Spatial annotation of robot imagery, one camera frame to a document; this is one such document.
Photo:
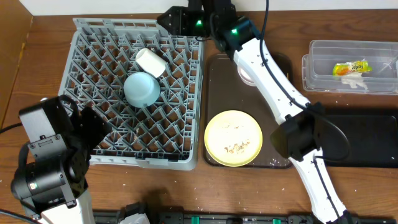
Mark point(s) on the black plastic bin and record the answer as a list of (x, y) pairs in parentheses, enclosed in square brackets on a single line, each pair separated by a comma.
[(372, 134)]

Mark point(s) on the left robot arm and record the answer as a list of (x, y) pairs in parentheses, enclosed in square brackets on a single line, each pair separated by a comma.
[(50, 179)]

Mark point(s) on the light blue bowl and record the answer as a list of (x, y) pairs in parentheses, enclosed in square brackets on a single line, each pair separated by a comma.
[(141, 89)]

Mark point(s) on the white tissue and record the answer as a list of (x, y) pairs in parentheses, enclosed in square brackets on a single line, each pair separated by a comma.
[(354, 80)]

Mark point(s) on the yellow plate with crumbs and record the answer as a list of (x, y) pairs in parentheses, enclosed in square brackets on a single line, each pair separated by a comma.
[(233, 138)]

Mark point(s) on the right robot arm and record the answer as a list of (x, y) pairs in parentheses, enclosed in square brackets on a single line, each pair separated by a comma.
[(297, 136)]

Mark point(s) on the clear plastic bin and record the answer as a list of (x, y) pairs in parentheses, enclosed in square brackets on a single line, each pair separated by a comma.
[(317, 66)]

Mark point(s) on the grey plastic dishwasher rack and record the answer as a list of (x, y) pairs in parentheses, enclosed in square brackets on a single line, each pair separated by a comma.
[(161, 136)]

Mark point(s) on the yellow green snack wrapper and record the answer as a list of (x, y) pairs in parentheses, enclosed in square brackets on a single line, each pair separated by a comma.
[(341, 69)]

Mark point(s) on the dark brown serving tray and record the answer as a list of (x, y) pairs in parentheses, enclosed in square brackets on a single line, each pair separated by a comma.
[(225, 90)]

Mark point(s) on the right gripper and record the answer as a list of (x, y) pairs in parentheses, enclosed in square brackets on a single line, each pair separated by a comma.
[(170, 20)]

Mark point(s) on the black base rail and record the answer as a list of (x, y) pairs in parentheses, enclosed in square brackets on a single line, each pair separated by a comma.
[(140, 213)]

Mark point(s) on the cream plastic cup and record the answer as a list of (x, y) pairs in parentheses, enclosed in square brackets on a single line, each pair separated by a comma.
[(150, 62)]

